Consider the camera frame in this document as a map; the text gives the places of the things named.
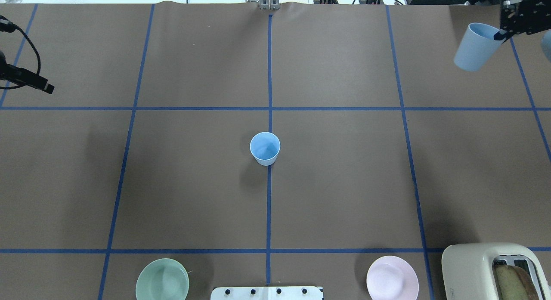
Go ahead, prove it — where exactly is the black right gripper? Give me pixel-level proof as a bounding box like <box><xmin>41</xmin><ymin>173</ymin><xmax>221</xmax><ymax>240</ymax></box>
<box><xmin>493</xmin><ymin>0</ymin><xmax>551</xmax><ymax>41</ymax></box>

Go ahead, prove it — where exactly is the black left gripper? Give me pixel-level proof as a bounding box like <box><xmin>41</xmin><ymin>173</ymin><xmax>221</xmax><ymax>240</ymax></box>
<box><xmin>0</xmin><ymin>51</ymin><xmax>55</xmax><ymax>94</ymax></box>

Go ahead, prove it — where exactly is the light blue cup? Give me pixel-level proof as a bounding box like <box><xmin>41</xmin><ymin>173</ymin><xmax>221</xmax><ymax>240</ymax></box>
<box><xmin>453</xmin><ymin>23</ymin><xmax>504</xmax><ymax>72</ymax></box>
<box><xmin>249</xmin><ymin>132</ymin><xmax>281</xmax><ymax>167</ymax></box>

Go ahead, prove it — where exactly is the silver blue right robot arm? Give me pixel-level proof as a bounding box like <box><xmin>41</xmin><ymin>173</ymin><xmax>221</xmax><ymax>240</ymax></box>
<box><xmin>493</xmin><ymin>0</ymin><xmax>551</xmax><ymax>61</ymax></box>

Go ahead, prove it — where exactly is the cream toaster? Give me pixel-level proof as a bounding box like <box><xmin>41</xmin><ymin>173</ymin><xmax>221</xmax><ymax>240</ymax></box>
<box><xmin>441</xmin><ymin>242</ymin><xmax>550</xmax><ymax>300</ymax></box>

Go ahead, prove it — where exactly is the green bowl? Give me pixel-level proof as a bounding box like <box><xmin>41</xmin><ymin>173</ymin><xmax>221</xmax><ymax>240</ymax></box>
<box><xmin>135</xmin><ymin>258</ymin><xmax>190</xmax><ymax>300</ymax></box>

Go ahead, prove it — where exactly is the toast slice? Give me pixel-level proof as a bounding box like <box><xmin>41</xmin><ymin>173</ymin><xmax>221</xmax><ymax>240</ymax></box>
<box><xmin>493</xmin><ymin>264</ymin><xmax>539</xmax><ymax>300</ymax></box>

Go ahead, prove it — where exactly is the pink bowl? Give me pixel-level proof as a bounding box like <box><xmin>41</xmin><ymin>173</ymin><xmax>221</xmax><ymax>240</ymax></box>
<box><xmin>365</xmin><ymin>255</ymin><xmax>419</xmax><ymax>300</ymax></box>

